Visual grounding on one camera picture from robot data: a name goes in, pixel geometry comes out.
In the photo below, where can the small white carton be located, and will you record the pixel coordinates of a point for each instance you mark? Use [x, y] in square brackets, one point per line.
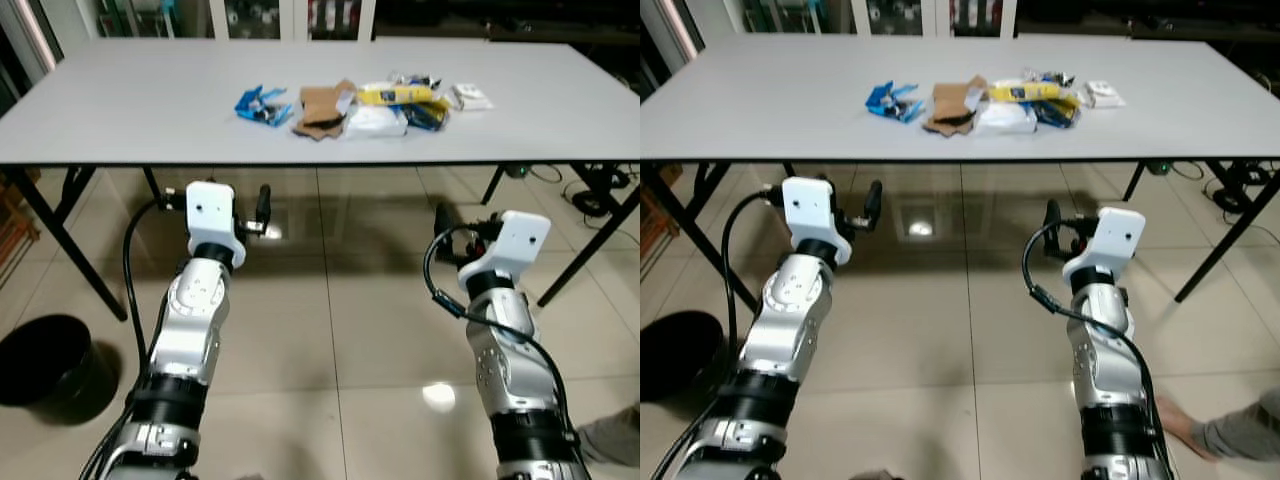
[470, 97]
[1100, 94]

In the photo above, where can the black rubbish bin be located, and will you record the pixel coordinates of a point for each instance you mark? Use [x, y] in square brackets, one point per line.
[45, 365]
[680, 350]

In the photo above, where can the white foam packaging tray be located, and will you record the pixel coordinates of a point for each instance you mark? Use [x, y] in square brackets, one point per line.
[375, 122]
[1005, 118]

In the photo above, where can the glass door with frame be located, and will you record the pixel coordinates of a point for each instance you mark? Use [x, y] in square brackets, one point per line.
[40, 35]
[680, 30]

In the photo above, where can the white glass door cabinet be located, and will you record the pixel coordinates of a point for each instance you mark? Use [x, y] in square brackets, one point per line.
[940, 15]
[215, 18]

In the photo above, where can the grey table with black legs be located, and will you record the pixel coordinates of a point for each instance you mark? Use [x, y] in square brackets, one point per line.
[150, 100]
[790, 100]

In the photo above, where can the yellow blister package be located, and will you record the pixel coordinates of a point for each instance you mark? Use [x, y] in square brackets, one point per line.
[1025, 92]
[395, 95]

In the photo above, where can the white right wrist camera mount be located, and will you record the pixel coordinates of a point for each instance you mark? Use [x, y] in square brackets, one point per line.
[515, 245]
[1115, 240]

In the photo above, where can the crushed clear plastic bottle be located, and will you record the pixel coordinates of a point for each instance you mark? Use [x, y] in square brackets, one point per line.
[410, 80]
[1045, 76]

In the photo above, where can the cardboard with white side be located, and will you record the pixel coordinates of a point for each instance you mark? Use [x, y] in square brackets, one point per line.
[322, 100]
[952, 97]

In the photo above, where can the dark blue packet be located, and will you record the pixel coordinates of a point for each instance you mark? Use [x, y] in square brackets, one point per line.
[425, 116]
[1055, 112]

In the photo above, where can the crumpled blue wrapper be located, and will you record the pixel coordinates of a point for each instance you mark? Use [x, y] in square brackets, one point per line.
[893, 101]
[262, 105]

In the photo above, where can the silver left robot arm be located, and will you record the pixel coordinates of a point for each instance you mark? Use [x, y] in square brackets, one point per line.
[190, 320]
[790, 330]

